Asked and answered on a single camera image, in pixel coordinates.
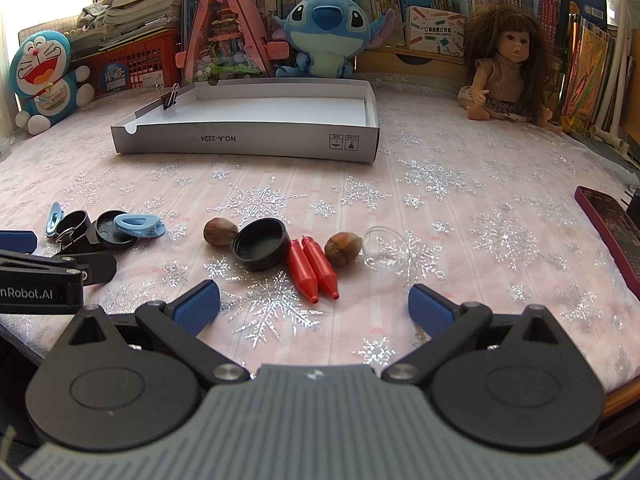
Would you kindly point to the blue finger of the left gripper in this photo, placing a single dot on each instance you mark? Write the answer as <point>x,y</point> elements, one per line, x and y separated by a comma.
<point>24,242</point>
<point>96,267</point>

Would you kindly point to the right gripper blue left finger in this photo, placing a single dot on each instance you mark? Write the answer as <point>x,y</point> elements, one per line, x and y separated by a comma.
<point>173,329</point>

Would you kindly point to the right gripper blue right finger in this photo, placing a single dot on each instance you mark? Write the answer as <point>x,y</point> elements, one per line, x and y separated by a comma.
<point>453,329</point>

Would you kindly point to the black round lid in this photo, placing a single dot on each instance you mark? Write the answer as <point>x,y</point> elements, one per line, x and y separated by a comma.
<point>109,235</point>

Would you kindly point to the blue bear hair clip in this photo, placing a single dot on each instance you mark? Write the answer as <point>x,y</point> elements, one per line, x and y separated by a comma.
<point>55,216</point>

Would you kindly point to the black binder clip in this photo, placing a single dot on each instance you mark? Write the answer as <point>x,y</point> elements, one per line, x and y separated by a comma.
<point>168,96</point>
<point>71,230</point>

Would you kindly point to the clear plastic dome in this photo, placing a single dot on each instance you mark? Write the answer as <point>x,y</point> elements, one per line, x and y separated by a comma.
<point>385,249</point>

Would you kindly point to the brown walnut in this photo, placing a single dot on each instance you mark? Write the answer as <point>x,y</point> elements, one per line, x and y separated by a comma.
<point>342,248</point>
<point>220,232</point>

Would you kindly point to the black round cap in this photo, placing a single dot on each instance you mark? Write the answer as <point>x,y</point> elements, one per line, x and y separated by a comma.
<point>262,244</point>

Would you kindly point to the red crayon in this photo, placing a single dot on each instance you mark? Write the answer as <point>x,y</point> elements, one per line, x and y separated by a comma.
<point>301,272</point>
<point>323,269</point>

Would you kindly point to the pink snowflake tablecloth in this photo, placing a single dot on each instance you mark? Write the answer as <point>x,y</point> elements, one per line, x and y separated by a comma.
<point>487,210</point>

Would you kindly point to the Doraemon plush toy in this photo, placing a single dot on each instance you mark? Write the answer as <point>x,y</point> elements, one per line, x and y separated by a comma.
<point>41,78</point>

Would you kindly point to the black binder clip on tray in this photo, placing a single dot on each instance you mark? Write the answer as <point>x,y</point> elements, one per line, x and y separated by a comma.
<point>168,96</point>

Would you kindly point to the dark red phone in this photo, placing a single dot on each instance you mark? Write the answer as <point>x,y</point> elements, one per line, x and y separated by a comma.
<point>617,230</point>

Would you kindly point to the red plastic crate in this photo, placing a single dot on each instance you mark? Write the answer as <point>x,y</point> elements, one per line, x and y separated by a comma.
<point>143,63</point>

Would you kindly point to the white cardboard tray box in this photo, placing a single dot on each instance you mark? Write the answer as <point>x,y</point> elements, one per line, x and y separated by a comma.
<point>318,118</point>

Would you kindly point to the white pipe rack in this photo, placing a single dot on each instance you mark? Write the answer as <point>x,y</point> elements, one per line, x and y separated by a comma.
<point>605,128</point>

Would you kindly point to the pink triangular miniature house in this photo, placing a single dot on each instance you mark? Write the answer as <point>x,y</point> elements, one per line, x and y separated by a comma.
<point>229,40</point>

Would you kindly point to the stack of books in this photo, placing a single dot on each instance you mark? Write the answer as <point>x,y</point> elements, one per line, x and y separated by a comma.
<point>109,23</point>

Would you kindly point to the wooden drawer box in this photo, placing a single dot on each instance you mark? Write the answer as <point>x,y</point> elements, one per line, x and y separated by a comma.
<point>402,61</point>

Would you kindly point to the brown haired baby doll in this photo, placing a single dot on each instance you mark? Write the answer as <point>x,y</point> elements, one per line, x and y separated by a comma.
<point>507,68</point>

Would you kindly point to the white pencil print box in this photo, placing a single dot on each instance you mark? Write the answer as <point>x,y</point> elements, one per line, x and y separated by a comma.
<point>435,31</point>

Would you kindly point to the Stitch blue plush toy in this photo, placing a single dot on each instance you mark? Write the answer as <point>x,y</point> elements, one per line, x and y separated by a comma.
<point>327,34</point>

